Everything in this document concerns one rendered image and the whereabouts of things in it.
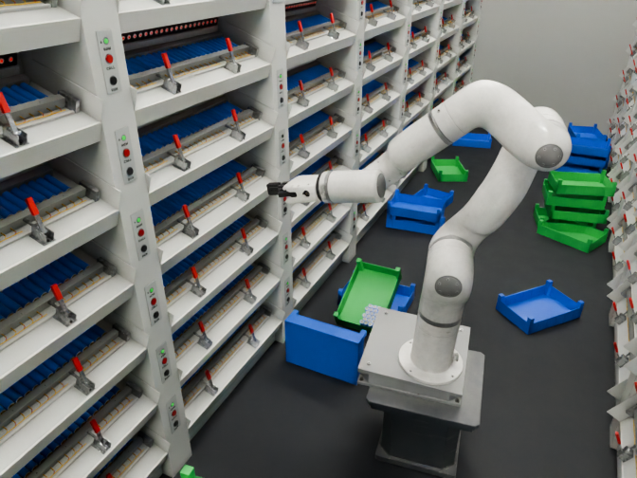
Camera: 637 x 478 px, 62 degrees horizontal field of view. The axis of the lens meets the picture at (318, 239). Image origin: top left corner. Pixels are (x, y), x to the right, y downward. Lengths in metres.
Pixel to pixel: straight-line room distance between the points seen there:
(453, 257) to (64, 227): 0.88
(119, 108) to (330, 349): 1.16
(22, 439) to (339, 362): 1.10
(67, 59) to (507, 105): 0.91
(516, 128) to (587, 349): 1.40
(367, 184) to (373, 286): 1.12
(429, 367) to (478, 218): 0.49
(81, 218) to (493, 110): 0.91
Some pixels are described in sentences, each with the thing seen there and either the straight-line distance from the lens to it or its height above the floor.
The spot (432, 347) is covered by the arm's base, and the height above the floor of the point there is 0.44.
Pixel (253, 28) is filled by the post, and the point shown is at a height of 1.21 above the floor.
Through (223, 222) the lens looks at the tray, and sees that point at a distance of 1.61.
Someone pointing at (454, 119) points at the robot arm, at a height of 1.09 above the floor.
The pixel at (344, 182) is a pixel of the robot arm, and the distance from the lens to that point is 1.33.
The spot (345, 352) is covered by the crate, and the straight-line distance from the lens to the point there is 1.96.
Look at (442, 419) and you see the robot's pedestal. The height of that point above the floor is 0.28.
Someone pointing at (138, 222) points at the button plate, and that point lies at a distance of 1.32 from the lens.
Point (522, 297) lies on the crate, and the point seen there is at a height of 0.02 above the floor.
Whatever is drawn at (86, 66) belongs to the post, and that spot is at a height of 1.22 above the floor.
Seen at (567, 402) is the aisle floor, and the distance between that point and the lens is 2.17.
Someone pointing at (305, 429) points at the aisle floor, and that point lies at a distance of 1.90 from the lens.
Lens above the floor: 1.42
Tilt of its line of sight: 29 degrees down
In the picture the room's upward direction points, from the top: straight up
